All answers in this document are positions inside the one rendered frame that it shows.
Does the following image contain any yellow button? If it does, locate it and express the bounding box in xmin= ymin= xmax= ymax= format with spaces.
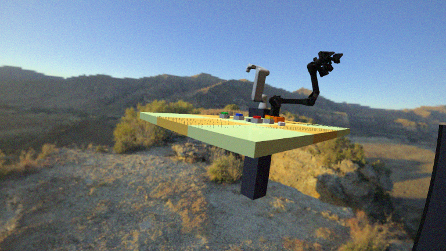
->
xmin=263 ymin=117 xmax=275 ymax=124

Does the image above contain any red button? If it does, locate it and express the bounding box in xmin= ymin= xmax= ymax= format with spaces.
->
xmin=251 ymin=116 xmax=263 ymax=124

